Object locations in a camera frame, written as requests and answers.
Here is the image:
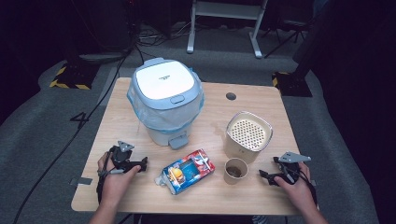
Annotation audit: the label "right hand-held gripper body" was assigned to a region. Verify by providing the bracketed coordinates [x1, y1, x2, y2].
[273, 151, 312, 185]

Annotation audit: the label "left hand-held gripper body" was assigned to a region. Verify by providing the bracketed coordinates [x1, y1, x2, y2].
[109, 140, 143, 175]

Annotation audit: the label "wet tea leaves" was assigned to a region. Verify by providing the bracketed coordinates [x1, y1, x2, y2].
[226, 166, 243, 177]

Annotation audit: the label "brown paper cup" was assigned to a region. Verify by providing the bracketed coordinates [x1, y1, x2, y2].
[223, 157, 249, 186]

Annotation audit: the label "colourful snack packet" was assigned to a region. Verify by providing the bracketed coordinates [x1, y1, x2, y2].
[154, 147, 217, 196]

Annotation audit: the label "beige container with strainer top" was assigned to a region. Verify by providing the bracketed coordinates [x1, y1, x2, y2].
[223, 110, 274, 165]

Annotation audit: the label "white and blue pedal bin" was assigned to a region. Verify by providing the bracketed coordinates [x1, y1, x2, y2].
[126, 57, 205, 150]

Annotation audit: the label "person's right hand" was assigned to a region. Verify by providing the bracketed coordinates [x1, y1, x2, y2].
[275, 162, 317, 214]

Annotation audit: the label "person's left hand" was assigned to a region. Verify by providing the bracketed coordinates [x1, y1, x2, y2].
[97, 152, 142, 204]

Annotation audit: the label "clear blue bin liner bag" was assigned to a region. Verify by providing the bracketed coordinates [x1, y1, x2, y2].
[126, 70, 205, 135]

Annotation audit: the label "hazard striped stand base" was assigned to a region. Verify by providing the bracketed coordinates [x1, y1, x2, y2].
[49, 63, 101, 91]
[271, 71, 313, 98]

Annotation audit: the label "black tripod stand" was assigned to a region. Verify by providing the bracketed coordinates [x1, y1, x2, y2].
[263, 18, 312, 59]

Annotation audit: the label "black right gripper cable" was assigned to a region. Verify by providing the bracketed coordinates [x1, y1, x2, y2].
[292, 169, 319, 207]

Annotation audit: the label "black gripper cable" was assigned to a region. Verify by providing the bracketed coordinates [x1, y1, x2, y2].
[292, 169, 319, 207]
[95, 150, 114, 204]

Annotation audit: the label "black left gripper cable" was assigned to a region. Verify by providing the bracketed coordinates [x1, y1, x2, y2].
[95, 150, 114, 204]

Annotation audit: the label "long black floor cable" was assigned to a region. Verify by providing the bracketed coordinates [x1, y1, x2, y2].
[12, 43, 138, 224]

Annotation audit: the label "white metal desk frame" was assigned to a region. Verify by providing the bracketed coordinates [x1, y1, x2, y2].
[186, 0, 269, 60]

